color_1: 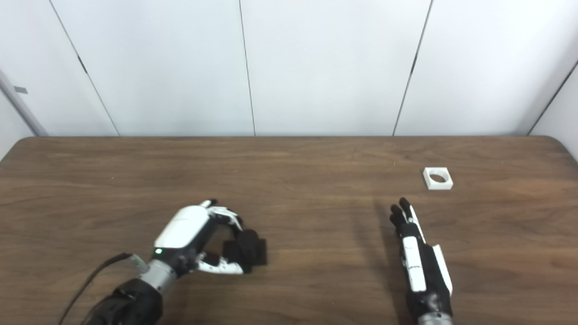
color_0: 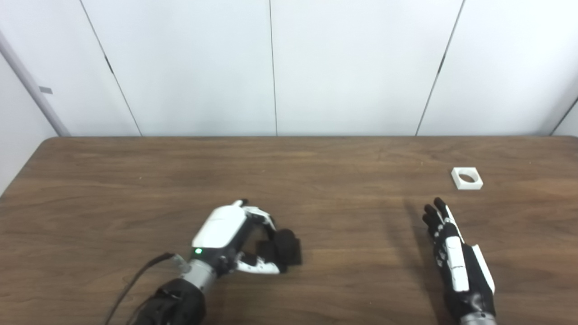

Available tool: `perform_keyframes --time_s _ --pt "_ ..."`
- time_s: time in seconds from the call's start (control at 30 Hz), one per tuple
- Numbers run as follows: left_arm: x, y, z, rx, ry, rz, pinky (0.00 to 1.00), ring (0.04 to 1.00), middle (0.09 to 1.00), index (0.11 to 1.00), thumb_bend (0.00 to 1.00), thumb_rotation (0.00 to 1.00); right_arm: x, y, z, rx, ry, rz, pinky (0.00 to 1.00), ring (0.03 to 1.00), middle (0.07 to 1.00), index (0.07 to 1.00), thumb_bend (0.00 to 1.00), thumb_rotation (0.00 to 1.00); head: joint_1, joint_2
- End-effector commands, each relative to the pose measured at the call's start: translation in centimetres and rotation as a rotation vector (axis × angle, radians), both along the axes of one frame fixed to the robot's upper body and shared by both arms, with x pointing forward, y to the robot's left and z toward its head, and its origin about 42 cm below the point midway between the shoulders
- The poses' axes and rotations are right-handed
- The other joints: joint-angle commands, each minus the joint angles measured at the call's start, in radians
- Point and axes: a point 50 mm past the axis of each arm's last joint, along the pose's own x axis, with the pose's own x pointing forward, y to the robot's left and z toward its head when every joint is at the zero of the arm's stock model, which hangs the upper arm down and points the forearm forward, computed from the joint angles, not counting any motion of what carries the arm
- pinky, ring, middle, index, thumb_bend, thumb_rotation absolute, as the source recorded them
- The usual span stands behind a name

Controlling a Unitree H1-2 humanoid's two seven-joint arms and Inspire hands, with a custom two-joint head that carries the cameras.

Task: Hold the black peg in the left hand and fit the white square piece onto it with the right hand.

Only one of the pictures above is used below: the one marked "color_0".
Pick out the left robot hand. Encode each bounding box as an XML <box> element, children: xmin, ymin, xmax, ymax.
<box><xmin>190</xmin><ymin>199</ymin><xmax>289</xmax><ymax>276</ymax></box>

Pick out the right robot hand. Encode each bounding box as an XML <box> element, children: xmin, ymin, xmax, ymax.
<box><xmin>422</xmin><ymin>197</ymin><xmax>496</xmax><ymax>319</ymax></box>

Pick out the grey wall corner strip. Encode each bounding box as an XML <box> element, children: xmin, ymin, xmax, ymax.
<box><xmin>0</xmin><ymin>32</ymin><xmax>70</xmax><ymax>137</ymax></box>

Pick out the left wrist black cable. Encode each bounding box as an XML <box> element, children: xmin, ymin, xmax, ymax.
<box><xmin>105</xmin><ymin>253</ymin><xmax>190</xmax><ymax>325</ymax></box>

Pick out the black peg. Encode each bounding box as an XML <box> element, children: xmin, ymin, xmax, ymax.
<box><xmin>256</xmin><ymin>229</ymin><xmax>302</xmax><ymax>273</ymax></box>

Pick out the white square piece with hole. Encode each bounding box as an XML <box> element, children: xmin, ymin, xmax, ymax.
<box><xmin>451</xmin><ymin>167</ymin><xmax>484</xmax><ymax>190</ymax></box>

